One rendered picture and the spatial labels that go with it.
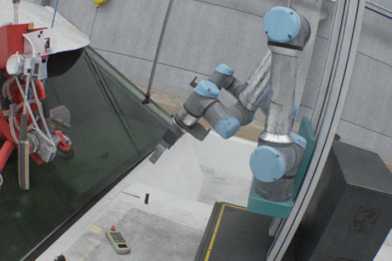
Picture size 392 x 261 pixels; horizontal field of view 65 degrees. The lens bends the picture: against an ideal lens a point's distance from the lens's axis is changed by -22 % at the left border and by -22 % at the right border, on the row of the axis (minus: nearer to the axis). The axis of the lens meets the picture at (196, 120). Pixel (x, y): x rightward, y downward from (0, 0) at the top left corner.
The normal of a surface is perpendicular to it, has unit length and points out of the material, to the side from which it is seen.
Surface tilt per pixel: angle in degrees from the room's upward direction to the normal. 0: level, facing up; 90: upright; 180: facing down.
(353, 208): 90
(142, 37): 90
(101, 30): 90
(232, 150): 90
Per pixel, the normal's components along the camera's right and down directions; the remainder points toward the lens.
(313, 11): -0.24, 0.24
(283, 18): -0.54, 0.00
